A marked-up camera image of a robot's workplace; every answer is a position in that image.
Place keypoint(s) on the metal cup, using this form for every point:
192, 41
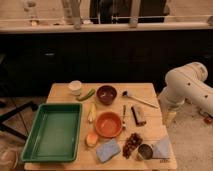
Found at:
145, 152

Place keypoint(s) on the dark grape bunch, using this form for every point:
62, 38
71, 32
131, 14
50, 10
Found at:
131, 144

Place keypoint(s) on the wooden handled spoon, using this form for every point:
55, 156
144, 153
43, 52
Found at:
129, 95

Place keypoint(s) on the brown chocolate bar block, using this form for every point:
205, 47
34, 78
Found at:
138, 115

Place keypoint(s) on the white paper cup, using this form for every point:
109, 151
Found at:
75, 87

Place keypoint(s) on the green cucumber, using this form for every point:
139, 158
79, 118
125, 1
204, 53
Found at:
88, 95

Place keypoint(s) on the yellow corn cob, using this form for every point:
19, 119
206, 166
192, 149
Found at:
92, 113

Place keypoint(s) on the peach fruit toy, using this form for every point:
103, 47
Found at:
91, 139

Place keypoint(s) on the blue sponge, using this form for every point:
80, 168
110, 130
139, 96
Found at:
107, 150

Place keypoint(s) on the dark brown bowl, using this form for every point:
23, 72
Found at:
106, 94

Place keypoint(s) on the orange bowl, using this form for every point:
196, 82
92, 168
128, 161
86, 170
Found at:
108, 124

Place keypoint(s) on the metal fork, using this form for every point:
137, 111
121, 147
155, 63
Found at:
123, 117

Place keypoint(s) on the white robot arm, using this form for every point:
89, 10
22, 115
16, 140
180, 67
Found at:
186, 82

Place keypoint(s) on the green plastic tray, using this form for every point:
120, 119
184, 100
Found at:
54, 134

